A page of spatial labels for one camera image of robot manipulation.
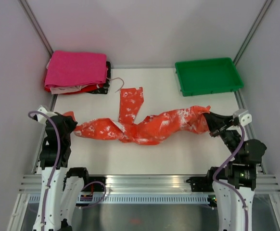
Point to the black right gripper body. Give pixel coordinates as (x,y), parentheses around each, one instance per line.
(232,138)

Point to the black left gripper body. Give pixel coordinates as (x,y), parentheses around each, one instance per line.
(70,126)

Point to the orange white tie-dye trousers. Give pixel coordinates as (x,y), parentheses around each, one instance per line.
(153,130)

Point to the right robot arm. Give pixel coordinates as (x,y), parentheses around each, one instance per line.
(234,182)

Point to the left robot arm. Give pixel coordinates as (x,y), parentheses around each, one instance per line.
(61,185)

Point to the light pink folded garment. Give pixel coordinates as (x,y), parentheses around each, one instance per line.
(65,90)

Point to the red folded garment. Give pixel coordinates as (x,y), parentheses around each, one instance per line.
(86,88)

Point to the green plastic bin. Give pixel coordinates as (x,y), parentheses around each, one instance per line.
(209,76)

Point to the black patterned folded garment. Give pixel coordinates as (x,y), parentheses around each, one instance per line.
(104,88)

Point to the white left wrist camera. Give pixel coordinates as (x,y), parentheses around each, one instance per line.
(42,114)

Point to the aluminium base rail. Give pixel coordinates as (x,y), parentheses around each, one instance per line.
(173,184)

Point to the white slotted cable duct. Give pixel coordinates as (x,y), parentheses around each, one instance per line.
(144,199)

